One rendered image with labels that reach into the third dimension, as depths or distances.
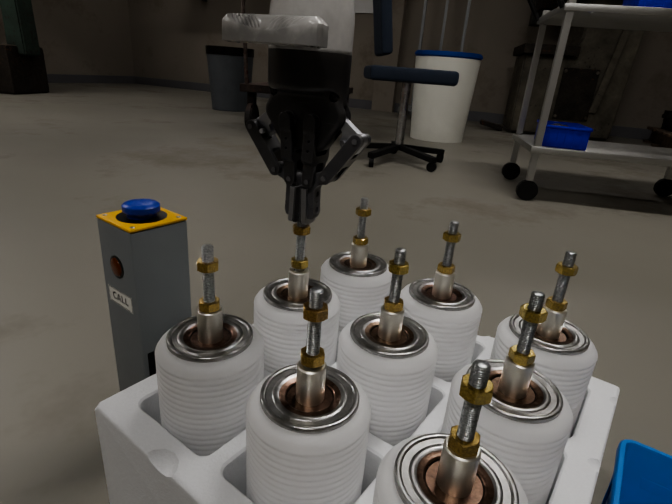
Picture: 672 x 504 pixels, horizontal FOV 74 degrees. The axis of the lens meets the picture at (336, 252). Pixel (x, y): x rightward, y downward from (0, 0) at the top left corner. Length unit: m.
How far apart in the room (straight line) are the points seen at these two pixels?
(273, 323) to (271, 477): 0.17
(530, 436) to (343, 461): 0.14
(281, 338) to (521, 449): 0.24
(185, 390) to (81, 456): 0.32
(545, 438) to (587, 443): 0.13
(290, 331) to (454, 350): 0.18
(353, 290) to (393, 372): 0.17
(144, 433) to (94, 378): 0.40
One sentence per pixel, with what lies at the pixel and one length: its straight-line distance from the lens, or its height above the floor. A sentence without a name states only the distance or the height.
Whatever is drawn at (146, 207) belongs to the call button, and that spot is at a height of 0.33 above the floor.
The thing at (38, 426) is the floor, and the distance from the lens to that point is 0.78.
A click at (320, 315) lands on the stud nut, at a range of 0.31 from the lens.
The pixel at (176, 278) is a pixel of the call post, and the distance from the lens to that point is 0.56.
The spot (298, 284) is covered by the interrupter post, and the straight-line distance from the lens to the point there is 0.48.
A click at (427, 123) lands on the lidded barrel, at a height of 0.14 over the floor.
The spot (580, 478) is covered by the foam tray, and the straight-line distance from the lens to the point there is 0.47.
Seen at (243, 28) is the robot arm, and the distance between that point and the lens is 0.39.
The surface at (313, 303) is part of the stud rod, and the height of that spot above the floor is 0.33.
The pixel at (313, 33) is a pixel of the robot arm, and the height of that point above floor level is 0.51.
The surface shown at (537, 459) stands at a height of 0.23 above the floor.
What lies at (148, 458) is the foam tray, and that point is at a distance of 0.44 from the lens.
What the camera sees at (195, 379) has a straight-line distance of 0.40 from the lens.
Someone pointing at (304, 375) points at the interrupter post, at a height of 0.28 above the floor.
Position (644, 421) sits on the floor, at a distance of 0.91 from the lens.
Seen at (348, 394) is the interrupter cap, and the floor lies 0.25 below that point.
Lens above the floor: 0.48
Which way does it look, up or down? 22 degrees down
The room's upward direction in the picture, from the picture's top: 5 degrees clockwise
